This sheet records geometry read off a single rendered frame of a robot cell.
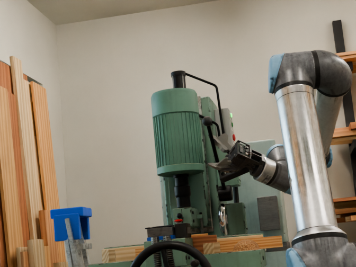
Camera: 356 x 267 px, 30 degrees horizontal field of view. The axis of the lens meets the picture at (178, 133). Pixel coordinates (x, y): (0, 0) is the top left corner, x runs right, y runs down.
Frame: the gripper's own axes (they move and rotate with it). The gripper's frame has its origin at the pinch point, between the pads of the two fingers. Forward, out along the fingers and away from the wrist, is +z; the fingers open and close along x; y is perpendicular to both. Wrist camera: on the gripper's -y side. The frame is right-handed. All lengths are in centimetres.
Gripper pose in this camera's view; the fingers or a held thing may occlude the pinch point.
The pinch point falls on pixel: (206, 150)
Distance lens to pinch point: 233.0
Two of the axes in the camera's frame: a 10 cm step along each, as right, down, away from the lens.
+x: -0.6, 6.6, -7.5
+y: 4.7, -6.4, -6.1
